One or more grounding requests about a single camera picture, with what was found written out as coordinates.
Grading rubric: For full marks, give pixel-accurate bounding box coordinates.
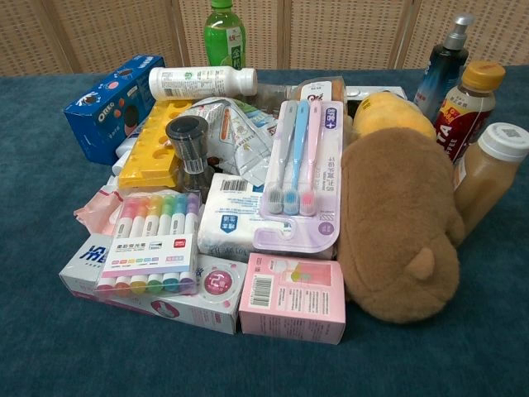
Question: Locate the white plastic milk bottle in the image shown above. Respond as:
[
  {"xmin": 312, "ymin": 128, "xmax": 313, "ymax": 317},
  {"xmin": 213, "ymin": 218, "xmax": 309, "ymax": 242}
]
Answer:
[{"xmin": 148, "ymin": 65, "xmax": 259, "ymax": 102}]

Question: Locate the green tea bottle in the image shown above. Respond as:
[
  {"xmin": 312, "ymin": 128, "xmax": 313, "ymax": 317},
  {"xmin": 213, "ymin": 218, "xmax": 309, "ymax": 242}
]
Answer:
[{"xmin": 203, "ymin": 0, "xmax": 248, "ymax": 70}]

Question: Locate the blue pump spray bottle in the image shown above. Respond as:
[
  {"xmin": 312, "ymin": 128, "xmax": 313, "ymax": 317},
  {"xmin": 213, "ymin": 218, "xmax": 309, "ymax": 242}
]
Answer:
[{"xmin": 413, "ymin": 12, "xmax": 475, "ymax": 121}]

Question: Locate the red label coffee bottle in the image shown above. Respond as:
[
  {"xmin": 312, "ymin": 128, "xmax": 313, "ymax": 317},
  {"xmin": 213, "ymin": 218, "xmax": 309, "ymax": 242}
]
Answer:
[{"xmin": 432, "ymin": 60, "xmax": 507, "ymax": 165}]

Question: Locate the yellow juice bottle white cap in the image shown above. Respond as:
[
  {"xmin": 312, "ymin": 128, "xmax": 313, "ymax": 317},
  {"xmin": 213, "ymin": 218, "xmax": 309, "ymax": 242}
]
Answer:
[{"xmin": 452, "ymin": 122, "xmax": 529, "ymax": 239}]

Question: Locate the white tissue pack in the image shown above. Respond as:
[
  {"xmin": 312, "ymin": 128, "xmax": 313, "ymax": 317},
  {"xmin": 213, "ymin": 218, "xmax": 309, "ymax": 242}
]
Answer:
[{"xmin": 197, "ymin": 172, "xmax": 338, "ymax": 261}]

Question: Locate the three toothbrush blister pack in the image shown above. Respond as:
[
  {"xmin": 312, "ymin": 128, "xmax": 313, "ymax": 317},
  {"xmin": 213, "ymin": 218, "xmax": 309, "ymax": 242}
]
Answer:
[{"xmin": 252, "ymin": 98, "xmax": 345, "ymax": 254}]

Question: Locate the crumpled silver snack bag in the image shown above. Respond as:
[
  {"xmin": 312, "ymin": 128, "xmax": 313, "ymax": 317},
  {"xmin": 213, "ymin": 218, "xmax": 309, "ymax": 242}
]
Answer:
[{"xmin": 181, "ymin": 96, "xmax": 279, "ymax": 187}]

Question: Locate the black lid glass grinder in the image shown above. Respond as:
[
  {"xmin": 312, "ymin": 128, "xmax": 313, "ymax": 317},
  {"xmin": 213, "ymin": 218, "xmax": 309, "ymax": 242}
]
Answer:
[{"xmin": 164, "ymin": 115, "xmax": 216, "ymax": 203}]

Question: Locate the pink cardboard box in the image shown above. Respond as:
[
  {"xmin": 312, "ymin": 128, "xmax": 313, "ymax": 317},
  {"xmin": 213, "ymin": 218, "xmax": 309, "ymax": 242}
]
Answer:
[{"xmin": 238, "ymin": 252, "xmax": 347, "ymax": 346}]

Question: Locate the yellow plastic holed tray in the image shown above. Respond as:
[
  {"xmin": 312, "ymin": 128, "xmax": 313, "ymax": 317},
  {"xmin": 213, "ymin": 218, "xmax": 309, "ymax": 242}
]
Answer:
[{"xmin": 117, "ymin": 99, "xmax": 193, "ymax": 190}]

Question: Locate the highlighter marker set case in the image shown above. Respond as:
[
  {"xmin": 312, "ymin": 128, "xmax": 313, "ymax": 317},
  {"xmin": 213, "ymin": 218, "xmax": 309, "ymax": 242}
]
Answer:
[{"xmin": 93, "ymin": 189, "xmax": 203, "ymax": 298}]

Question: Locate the clear packaged bread snack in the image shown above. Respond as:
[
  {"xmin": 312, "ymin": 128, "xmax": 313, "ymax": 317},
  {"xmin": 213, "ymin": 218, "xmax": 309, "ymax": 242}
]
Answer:
[{"xmin": 284, "ymin": 76, "xmax": 346, "ymax": 103}]

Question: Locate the brown plush toy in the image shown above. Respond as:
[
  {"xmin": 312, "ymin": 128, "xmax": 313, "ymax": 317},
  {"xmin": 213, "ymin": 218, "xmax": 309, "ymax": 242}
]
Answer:
[{"xmin": 336, "ymin": 127, "xmax": 467, "ymax": 325}]

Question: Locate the white toothpaste box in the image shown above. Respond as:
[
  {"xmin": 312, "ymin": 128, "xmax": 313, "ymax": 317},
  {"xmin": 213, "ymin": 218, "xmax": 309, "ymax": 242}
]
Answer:
[{"xmin": 59, "ymin": 232, "xmax": 249, "ymax": 335}]

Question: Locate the white tube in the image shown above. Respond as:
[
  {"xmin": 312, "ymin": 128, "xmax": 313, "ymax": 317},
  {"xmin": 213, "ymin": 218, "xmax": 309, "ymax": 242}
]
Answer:
[{"xmin": 111, "ymin": 138, "xmax": 137, "ymax": 177}]

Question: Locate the white flat box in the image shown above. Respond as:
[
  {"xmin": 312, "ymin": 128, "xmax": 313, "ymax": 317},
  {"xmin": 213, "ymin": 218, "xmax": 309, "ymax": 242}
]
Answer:
[{"xmin": 345, "ymin": 85, "xmax": 408, "ymax": 115}]

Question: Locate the yellow plush toy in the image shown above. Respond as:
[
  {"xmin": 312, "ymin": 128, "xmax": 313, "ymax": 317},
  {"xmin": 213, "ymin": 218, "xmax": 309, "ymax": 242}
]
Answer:
[{"xmin": 351, "ymin": 91, "xmax": 437, "ymax": 141}]

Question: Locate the pink plastic wrapper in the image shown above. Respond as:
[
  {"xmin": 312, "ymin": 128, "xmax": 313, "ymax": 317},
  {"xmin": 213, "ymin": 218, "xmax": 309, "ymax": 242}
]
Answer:
[{"xmin": 73, "ymin": 183, "xmax": 125, "ymax": 237}]

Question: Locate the wooden folding screen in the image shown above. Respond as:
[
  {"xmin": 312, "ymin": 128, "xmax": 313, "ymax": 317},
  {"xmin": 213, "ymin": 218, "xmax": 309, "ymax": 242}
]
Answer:
[{"xmin": 0, "ymin": 0, "xmax": 529, "ymax": 78}]

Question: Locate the blue Oreo cookie box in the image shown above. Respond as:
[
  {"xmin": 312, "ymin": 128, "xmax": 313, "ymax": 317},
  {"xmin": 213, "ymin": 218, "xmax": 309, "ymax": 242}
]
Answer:
[{"xmin": 63, "ymin": 55, "xmax": 166, "ymax": 166}]

